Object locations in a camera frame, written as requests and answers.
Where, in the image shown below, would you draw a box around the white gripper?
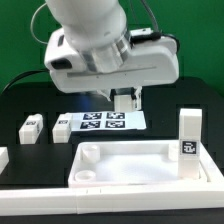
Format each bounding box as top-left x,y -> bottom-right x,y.
45,29 -> 179,111

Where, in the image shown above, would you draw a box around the white desk top tray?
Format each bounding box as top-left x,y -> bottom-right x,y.
68,140 -> 224,188

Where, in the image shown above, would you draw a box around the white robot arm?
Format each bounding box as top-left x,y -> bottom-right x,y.
44,0 -> 179,110

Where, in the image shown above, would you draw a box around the fiducial marker sheet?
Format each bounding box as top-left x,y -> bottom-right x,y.
71,111 -> 146,131

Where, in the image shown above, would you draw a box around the white L-shaped fence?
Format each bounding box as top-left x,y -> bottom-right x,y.
0,152 -> 224,216

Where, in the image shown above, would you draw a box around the white block left edge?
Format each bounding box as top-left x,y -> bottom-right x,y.
0,147 -> 9,174

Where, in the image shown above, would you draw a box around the black cables on table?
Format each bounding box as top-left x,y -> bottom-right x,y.
0,69 -> 51,96

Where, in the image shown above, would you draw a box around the grey cable loop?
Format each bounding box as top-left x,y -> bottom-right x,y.
30,3 -> 51,46

